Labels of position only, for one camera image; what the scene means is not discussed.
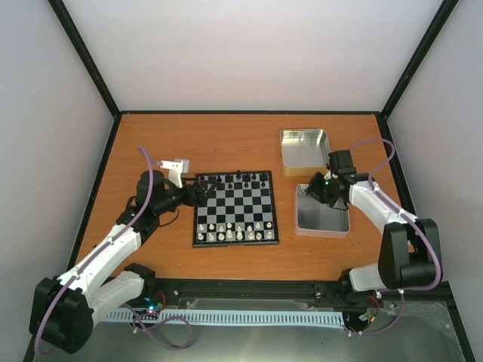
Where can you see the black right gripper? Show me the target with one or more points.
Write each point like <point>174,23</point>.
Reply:
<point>312,191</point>

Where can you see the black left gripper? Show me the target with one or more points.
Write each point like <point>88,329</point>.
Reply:
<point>201,196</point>

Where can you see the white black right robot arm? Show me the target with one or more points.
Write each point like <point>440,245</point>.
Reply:
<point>410,253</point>

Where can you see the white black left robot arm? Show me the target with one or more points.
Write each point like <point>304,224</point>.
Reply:
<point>67,308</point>

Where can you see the pink metal tin base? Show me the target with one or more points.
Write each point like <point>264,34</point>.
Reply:
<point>314,219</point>

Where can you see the black white chessboard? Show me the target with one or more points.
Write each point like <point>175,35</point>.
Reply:
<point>239,206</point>

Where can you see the gold metal tin lid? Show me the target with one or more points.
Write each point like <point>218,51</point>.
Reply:
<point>304,151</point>

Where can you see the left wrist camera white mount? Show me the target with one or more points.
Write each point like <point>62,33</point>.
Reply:
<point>176,169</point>

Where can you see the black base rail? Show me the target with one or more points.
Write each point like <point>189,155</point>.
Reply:
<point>176,289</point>

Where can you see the light blue cable duct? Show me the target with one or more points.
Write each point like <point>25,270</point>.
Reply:
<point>236,318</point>

